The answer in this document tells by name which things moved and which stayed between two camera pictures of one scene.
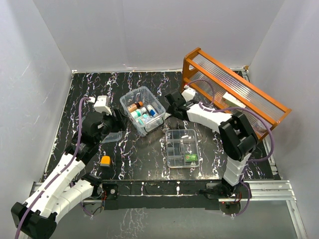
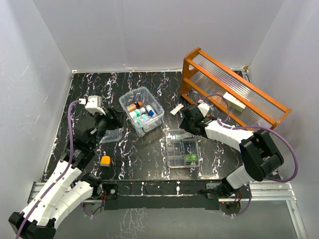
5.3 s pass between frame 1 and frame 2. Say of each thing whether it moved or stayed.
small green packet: stayed
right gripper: moved
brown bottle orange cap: stayed
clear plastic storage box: stayed
